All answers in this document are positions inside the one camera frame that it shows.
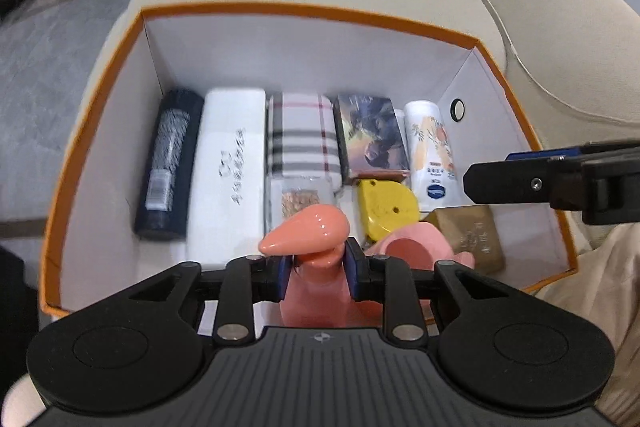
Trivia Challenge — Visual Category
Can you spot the person's beige trouser leg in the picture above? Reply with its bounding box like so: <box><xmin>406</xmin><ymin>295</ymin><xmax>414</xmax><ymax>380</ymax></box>
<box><xmin>522</xmin><ymin>222</ymin><xmax>640</xmax><ymax>427</ymax></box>

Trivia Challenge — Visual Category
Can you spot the dark patterned card box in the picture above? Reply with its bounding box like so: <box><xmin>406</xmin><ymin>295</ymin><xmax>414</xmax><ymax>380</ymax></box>
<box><xmin>332</xmin><ymin>93</ymin><xmax>412</xmax><ymax>180</ymax></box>

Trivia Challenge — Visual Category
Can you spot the white charging cable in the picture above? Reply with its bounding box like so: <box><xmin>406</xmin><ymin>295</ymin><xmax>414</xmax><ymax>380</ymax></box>
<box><xmin>472</xmin><ymin>0</ymin><xmax>640</xmax><ymax>124</ymax></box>

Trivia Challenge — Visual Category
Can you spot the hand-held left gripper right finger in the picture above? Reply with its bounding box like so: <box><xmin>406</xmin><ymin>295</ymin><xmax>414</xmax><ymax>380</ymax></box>
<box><xmin>344</xmin><ymin>238</ymin><xmax>526</xmax><ymax>342</ymax></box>

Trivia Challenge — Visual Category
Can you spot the beige sofa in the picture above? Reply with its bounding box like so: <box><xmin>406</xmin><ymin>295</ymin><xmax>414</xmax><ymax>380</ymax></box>
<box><xmin>75</xmin><ymin>0</ymin><xmax>640</xmax><ymax>308</ymax></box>

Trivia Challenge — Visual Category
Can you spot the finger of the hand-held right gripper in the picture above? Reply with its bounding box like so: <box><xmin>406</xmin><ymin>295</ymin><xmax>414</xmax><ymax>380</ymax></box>
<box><xmin>505</xmin><ymin>138</ymin><xmax>640</xmax><ymax>162</ymax></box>
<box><xmin>462</xmin><ymin>157</ymin><xmax>640</xmax><ymax>227</ymax></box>

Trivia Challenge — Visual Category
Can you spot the plaid tin case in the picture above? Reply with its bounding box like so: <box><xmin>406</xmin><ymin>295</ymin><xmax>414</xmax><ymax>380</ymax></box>
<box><xmin>265</xmin><ymin>93</ymin><xmax>344</xmax><ymax>188</ymax></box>

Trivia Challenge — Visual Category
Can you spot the orange cardboard box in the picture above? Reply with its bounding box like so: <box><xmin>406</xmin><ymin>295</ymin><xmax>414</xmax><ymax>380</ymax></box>
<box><xmin>39</xmin><ymin>3</ymin><xmax>579</xmax><ymax>319</ymax></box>

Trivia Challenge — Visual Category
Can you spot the pink cup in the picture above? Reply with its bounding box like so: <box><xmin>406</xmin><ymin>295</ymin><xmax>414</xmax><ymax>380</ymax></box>
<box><xmin>362</xmin><ymin>221</ymin><xmax>476</xmax><ymax>308</ymax></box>

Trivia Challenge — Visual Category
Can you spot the pink spray bottle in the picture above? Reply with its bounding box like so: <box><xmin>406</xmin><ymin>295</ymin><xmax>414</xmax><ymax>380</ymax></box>
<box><xmin>258</xmin><ymin>203</ymin><xmax>386</xmax><ymax>329</ymax></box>

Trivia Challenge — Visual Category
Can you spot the small brown box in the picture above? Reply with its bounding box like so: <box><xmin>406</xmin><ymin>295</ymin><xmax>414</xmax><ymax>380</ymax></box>
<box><xmin>431</xmin><ymin>204</ymin><xmax>506</xmax><ymax>276</ymax></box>

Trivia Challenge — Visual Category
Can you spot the dark blue bottle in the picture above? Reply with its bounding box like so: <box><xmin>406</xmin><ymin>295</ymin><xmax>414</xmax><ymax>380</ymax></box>
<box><xmin>133</xmin><ymin>88</ymin><xmax>205</xmax><ymax>242</ymax></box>

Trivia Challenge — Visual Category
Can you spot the white box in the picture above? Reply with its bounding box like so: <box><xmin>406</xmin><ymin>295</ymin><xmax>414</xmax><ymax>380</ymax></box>
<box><xmin>186</xmin><ymin>88</ymin><xmax>267</xmax><ymax>269</ymax></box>

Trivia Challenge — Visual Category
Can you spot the clear plastic packet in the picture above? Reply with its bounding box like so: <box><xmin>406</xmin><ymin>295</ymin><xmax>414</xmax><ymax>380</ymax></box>
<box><xmin>267</xmin><ymin>176</ymin><xmax>335</xmax><ymax>238</ymax></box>

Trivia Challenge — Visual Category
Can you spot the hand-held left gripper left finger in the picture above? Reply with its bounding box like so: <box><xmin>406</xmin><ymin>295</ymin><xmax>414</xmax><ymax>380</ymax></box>
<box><xmin>127</xmin><ymin>253</ymin><xmax>292</xmax><ymax>349</ymax></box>

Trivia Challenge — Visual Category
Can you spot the yellow tape measure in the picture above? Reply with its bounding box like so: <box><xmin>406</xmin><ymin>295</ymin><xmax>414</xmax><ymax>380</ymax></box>
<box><xmin>356</xmin><ymin>178</ymin><xmax>420</xmax><ymax>242</ymax></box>

